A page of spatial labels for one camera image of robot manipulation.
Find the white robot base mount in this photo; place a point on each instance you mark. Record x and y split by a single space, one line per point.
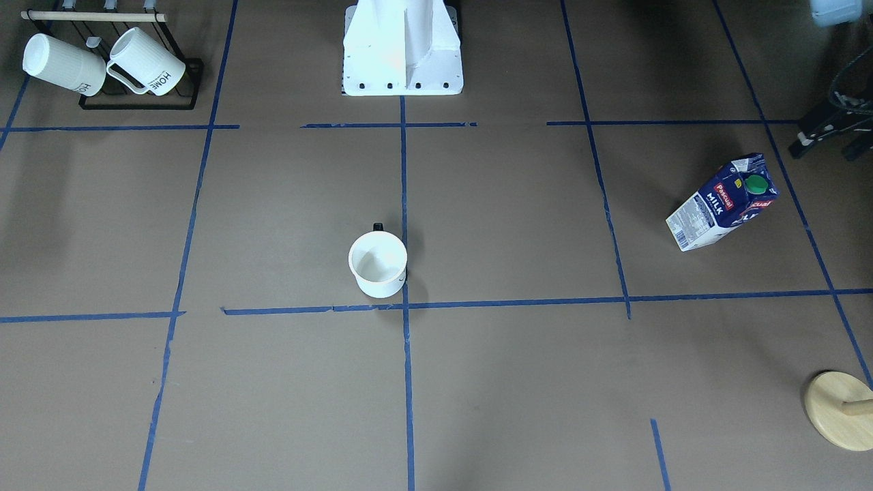
402 48

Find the white HOME mug with handle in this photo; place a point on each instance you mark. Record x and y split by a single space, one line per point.
143 65

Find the white ribbed mug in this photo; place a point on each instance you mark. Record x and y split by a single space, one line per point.
64 65

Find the round wooden stand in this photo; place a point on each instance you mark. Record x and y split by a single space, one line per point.
839 406

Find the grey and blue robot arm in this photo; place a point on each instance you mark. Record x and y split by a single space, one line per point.
832 13

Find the white smiley face cup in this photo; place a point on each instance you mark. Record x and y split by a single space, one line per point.
378 262

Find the blue Pascual milk carton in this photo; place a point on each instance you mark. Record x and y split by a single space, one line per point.
739 191

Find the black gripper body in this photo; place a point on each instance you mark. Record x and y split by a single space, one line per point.
817 131

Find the black wire mug rack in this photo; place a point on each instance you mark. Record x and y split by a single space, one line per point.
96 28

